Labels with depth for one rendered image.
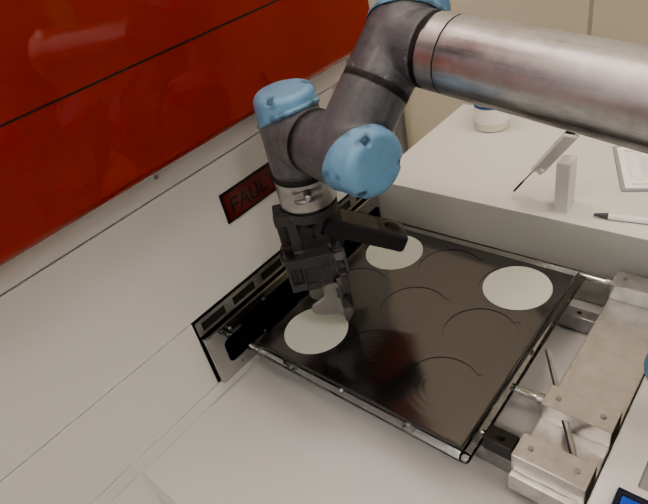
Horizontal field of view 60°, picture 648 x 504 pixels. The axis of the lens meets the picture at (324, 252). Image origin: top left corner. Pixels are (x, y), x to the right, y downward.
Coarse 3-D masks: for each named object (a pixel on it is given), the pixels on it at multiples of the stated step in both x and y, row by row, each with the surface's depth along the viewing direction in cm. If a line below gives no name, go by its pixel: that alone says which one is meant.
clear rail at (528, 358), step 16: (576, 288) 81; (560, 304) 79; (544, 336) 75; (528, 352) 73; (528, 368) 72; (512, 384) 70; (496, 400) 68; (496, 416) 67; (480, 432) 65; (464, 448) 64
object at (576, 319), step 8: (568, 312) 85; (576, 312) 84; (584, 312) 84; (592, 312) 84; (560, 320) 86; (568, 320) 85; (576, 320) 84; (584, 320) 83; (592, 320) 82; (568, 328) 86; (576, 328) 85; (584, 328) 84
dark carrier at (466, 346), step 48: (432, 240) 97; (384, 288) 90; (432, 288) 87; (480, 288) 85; (384, 336) 81; (432, 336) 79; (480, 336) 78; (528, 336) 76; (336, 384) 76; (384, 384) 74; (432, 384) 73; (480, 384) 71; (432, 432) 67
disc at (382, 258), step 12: (408, 240) 99; (372, 252) 98; (384, 252) 97; (396, 252) 97; (408, 252) 96; (420, 252) 95; (372, 264) 95; (384, 264) 95; (396, 264) 94; (408, 264) 93
